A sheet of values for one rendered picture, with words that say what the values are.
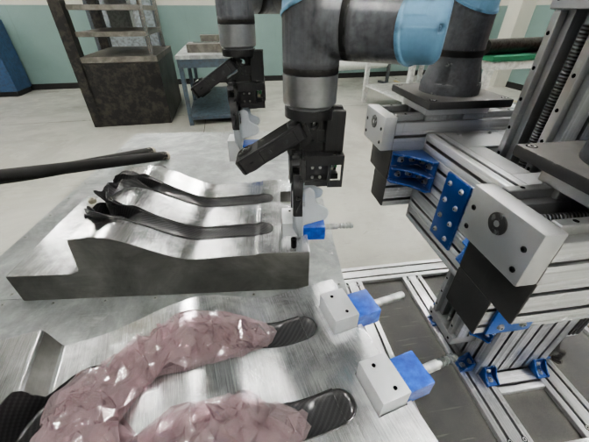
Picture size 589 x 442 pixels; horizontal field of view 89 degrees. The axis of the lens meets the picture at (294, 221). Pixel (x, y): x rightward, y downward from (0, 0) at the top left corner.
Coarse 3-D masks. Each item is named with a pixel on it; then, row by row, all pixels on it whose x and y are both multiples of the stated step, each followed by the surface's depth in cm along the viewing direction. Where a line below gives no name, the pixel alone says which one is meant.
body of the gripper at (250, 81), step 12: (240, 60) 64; (252, 60) 63; (240, 72) 64; (252, 72) 65; (228, 84) 65; (240, 84) 64; (252, 84) 64; (264, 84) 71; (228, 96) 65; (240, 96) 67; (252, 96) 67; (264, 96) 66; (252, 108) 68
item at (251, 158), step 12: (276, 132) 44; (288, 132) 42; (300, 132) 42; (252, 144) 46; (264, 144) 43; (276, 144) 43; (288, 144) 43; (240, 156) 45; (252, 156) 44; (264, 156) 44; (276, 156) 44; (240, 168) 45; (252, 168) 45
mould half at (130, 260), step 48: (144, 192) 58; (192, 192) 65; (240, 192) 66; (48, 240) 57; (96, 240) 46; (144, 240) 48; (192, 240) 53; (240, 240) 52; (288, 240) 52; (48, 288) 51; (96, 288) 52; (144, 288) 52; (192, 288) 53; (240, 288) 54; (288, 288) 54
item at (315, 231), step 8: (288, 208) 55; (288, 216) 53; (288, 224) 51; (312, 224) 53; (320, 224) 53; (328, 224) 55; (336, 224) 55; (344, 224) 55; (352, 224) 55; (288, 232) 52; (304, 232) 53; (312, 232) 53; (320, 232) 53
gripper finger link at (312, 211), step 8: (304, 192) 47; (312, 192) 48; (304, 200) 48; (312, 200) 48; (304, 208) 48; (312, 208) 49; (320, 208) 49; (304, 216) 49; (312, 216) 49; (320, 216) 49; (296, 224) 49; (304, 224) 50; (296, 232) 51
